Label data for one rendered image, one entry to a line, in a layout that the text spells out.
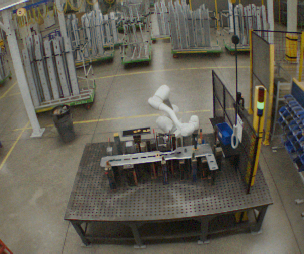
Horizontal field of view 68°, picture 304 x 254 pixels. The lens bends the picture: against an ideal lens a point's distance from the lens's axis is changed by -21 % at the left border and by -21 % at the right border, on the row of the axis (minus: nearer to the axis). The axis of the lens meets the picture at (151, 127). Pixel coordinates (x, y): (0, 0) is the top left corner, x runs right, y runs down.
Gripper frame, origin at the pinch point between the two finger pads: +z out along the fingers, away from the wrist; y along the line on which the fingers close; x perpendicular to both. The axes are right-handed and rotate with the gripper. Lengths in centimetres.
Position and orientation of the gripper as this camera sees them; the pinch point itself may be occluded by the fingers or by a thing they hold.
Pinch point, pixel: (195, 145)
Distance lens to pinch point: 335.4
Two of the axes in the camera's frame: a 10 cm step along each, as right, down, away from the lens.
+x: 9.9, -1.3, -0.2
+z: 1.2, 8.4, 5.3
